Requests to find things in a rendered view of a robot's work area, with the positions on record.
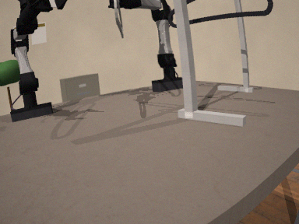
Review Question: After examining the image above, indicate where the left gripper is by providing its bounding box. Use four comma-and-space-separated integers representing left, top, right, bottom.
108, 0, 128, 9

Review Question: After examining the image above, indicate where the black clothes hanger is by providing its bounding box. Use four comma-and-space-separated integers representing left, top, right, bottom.
168, 0, 273, 28

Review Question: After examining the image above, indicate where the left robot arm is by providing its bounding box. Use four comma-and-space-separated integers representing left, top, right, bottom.
124, 0, 182, 83

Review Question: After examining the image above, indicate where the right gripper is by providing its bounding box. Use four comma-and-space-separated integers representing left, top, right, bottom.
25, 0, 67, 16

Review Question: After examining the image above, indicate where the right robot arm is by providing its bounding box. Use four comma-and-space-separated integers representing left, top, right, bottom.
10, 0, 52, 114

